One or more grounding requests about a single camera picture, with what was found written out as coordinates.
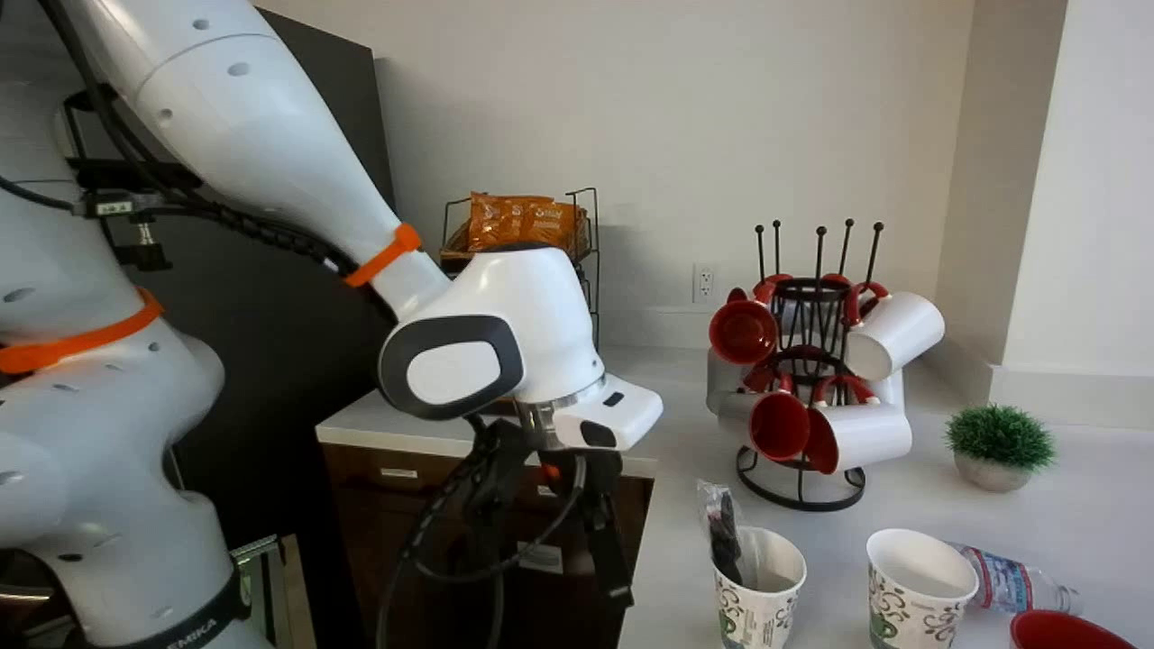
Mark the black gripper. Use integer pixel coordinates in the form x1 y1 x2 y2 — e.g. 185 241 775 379
525 374 663 449

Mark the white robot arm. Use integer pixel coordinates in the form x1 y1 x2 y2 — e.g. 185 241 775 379
0 0 663 649

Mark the black spoons bundle in cup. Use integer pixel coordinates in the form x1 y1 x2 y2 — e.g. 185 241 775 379
697 479 743 584

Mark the patterned paper cup with spoons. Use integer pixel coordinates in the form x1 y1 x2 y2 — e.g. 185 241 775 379
714 526 808 649

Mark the empty patterned paper cup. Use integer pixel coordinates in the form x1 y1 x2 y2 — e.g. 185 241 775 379
865 526 976 649

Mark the white cup red inside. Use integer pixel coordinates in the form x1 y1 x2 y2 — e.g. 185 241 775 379
1008 609 1136 649

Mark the red mug on rack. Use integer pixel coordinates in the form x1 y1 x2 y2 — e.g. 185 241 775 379
707 289 775 362

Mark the black mug tree rack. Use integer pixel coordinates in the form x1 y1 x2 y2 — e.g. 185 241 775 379
734 221 869 513

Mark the orange snack bag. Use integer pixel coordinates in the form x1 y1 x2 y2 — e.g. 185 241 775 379
464 192 582 252

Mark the white mug on rack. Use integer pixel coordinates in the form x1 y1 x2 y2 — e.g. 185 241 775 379
844 290 946 380

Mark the small green potted plant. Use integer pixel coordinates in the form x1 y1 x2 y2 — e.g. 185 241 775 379
948 405 1055 495

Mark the clear plastic bottle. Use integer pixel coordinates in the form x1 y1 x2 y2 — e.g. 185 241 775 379
958 545 1083 612

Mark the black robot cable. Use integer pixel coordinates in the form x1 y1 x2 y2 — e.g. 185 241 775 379
373 417 633 649

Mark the wire basket snack rack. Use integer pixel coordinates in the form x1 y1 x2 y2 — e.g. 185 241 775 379
440 186 601 307

